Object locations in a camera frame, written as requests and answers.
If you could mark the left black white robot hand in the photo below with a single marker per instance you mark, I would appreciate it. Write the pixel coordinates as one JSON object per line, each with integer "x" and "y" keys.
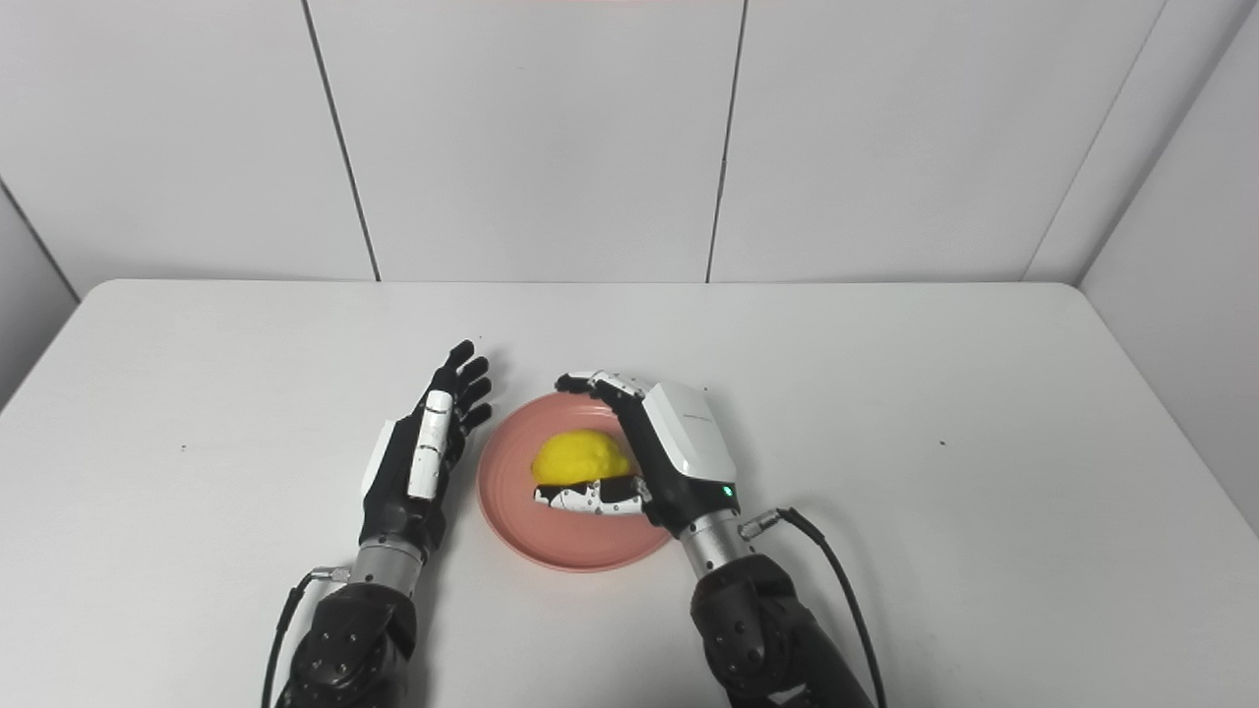
{"x": 418, "y": 462}

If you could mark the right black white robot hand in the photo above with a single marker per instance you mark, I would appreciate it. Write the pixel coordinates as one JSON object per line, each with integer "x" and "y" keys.
{"x": 669, "y": 452}

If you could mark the yellow lemon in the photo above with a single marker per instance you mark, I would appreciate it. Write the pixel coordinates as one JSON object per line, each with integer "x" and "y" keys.
{"x": 582, "y": 456}

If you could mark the pink plate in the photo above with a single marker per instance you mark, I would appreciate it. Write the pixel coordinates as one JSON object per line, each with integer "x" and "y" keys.
{"x": 531, "y": 511}

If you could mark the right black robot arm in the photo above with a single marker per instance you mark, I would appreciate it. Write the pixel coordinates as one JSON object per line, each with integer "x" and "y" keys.
{"x": 757, "y": 629}

